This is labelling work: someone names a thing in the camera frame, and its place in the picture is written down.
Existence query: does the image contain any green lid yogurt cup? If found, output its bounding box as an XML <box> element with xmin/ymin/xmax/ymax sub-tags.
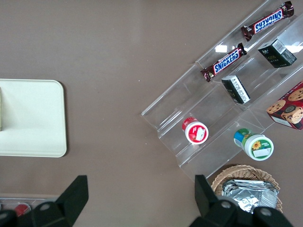
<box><xmin>233</xmin><ymin>128</ymin><xmax>275</xmax><ymax>161</ymax></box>

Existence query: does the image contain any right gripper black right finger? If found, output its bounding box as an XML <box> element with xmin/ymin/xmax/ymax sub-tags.
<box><xmin>189</xmin><ymin>175</ymin><xmax>240</xmax><ymax>227</ymax></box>

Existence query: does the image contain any red cola bottle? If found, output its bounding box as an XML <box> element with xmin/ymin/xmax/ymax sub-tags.
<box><xmin>14</xmin><ymin>204</ymin><xmax>30</xmax><ymax>217</ymax></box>

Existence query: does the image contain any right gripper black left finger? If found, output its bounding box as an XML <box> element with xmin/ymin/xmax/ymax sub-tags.
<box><xmin>31</xmin><ymin>175</ymin><xmax>89</xmax><ymax>227</ymax></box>

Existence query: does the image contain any light tan wicker basket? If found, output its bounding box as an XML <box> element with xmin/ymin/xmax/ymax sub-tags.
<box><xmin>210</xmin><ymin>165</ymin><xmax>284</xmax><ymax>215</ymax></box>

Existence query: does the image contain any red chocolate chip cookie box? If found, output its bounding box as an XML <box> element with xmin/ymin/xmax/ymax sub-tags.
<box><xmin>266</xmin><ymin>81</ymin><xmax>303</xmax><ymax>131</ymax></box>

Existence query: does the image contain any red lid yogurt cup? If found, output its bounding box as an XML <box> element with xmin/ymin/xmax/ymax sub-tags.
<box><xmin>181</xmin><ymin>117</ymin><xmax>209</xmax><ymax>145</ymax></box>

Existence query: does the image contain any small dark green box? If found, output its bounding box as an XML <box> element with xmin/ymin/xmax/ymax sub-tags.
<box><xmin>257</xmin><ymin>39</ymin><xmax>298</xmax><ymax>69</ymax></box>
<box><xmin>221</xmin><ymin>75</ymin><xmax>251</xmax><ymax>105</ymax></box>

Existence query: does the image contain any stack of foil containers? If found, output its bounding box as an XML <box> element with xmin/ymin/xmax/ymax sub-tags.
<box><xmin>222</xmin><ymin>179</ymin><xmax>280</xmax><ymax>213</ymax></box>

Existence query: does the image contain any clear acrylic stepped stand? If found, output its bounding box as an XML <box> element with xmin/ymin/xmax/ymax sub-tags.
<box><xmin>141</xmin><ymin>0</ymin><xmax>303</xmax><ymax>184</ymax></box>

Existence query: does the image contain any Snickers chocolate bar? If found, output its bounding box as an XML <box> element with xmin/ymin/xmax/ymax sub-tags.
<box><xmin>241</xmin><ymin>1</ymin><xmax>294</xmax><ymax>42</ymax></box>
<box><xmin>200</xmin><ymin>43</ymin><xmax>248</xmax><ymax>83</ymax></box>

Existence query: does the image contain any beige plastic serving tray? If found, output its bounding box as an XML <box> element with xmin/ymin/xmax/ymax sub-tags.
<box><xmin>0</xmin><ymin>79</ymin><xmax>67</xmax><ymax>158</ymax></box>

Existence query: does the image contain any clear acrylic bottle rack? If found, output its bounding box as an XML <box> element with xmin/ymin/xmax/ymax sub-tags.
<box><xmin>0</xmin><ymin>193</ymin><xmax>52</xmax><ymax>213</ymax></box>

